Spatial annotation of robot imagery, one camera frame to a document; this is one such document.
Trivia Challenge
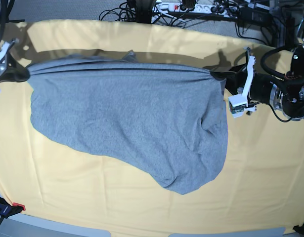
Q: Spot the yellow table cloth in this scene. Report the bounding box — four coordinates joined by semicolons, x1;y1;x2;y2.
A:
0;20;304;237

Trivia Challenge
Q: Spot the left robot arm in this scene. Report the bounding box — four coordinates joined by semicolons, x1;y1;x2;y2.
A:
211;38;304;122

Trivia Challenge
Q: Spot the grey t-shirt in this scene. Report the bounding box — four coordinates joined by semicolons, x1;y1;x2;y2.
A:
28;55;228;195

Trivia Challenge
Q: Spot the white power strip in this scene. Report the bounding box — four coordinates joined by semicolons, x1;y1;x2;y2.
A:
153;0;239;19

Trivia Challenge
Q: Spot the black power adapter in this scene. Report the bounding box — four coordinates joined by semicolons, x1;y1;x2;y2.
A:
239;7;272;25

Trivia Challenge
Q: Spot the blue red clamp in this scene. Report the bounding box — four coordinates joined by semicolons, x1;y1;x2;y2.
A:
0;197;26;219

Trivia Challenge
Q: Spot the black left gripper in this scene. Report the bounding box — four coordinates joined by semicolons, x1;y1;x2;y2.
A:
212;72;273;104

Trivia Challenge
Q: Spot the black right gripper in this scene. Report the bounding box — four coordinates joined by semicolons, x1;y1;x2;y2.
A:
0;53;27;83

